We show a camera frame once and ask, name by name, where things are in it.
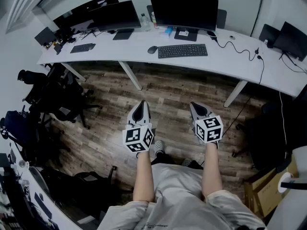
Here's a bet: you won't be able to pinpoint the black equipment pile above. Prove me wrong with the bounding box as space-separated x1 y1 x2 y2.
45 27 78 55

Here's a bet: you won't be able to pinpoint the clear bottle with green cap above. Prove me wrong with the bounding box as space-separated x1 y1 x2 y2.
140 13 151 32

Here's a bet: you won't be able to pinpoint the thin white cable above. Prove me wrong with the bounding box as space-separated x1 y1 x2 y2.
279 89 288 146

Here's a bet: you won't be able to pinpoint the person's right forearm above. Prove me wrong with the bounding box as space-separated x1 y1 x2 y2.
201 142 224 199

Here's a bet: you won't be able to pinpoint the large black monitor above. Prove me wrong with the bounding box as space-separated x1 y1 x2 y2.
150 0 219 42

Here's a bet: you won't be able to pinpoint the black wall cable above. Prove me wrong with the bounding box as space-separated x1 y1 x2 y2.
250 0 266 37

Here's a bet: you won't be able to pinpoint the black power cable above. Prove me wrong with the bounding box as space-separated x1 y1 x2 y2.
222 55 265 138

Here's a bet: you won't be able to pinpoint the black full-size keyboard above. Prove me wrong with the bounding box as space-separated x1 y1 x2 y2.
157 44 209 59

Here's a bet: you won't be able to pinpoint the bottle with red green label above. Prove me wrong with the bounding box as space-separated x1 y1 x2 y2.
151 11 159 30

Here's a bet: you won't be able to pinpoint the black power adapter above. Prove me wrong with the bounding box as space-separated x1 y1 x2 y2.
206 30 218 43

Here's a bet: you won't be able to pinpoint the black square device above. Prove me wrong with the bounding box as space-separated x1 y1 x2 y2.
35 27 58 46

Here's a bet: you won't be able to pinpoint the blue white tissue pack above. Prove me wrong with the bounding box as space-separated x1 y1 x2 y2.
160 26 174 38

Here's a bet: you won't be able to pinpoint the white desk leg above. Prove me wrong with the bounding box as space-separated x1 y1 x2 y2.
61 62 87 82
118 60 143 91
224 80 248 108

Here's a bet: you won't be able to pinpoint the small black keypad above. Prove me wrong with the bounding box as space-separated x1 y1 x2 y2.
70 43 96 54

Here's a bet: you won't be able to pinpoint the person's black trousers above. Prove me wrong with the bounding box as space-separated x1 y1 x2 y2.
150 152 204 170

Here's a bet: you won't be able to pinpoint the black laptop at right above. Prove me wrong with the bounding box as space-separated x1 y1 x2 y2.
273 21 307 62

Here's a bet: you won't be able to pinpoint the person's left forearm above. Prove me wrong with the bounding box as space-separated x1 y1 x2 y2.
132 151 155 204

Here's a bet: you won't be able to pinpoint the person's grey shirt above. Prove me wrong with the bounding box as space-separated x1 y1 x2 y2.
97 163 267 230

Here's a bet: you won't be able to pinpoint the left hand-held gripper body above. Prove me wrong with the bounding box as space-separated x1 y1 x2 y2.
122 118 155 153

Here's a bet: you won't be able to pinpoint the black glossy monitor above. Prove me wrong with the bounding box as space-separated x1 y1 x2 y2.
52 0 120 31

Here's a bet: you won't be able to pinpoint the dark backpack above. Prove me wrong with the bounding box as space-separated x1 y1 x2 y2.
0 109 41 153

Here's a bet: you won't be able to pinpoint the person's white left shoe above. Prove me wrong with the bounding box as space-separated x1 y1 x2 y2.
153 140 165 157

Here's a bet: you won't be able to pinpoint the cardboard box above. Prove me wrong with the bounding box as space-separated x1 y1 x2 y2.
243 161 299 218

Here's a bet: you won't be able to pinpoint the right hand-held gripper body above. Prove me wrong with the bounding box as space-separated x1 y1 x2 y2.
191 115 224 150

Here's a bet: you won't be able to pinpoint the black mesh office chair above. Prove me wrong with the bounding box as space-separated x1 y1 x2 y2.
232 85 307 172

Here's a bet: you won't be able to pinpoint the black office chair with headrest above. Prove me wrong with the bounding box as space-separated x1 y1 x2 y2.
17 69 50 105

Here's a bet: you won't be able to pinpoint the black wavy cable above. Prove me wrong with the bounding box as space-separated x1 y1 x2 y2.
215 39 260 61

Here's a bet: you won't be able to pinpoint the thin black monitor cables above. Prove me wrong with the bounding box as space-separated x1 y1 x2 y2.
80 29 113 40

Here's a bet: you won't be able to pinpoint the thin black cable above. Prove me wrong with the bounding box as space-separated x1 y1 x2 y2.
279 51 307 74

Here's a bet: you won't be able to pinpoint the black monitor with grey stand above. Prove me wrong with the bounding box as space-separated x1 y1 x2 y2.
87 0 142 41

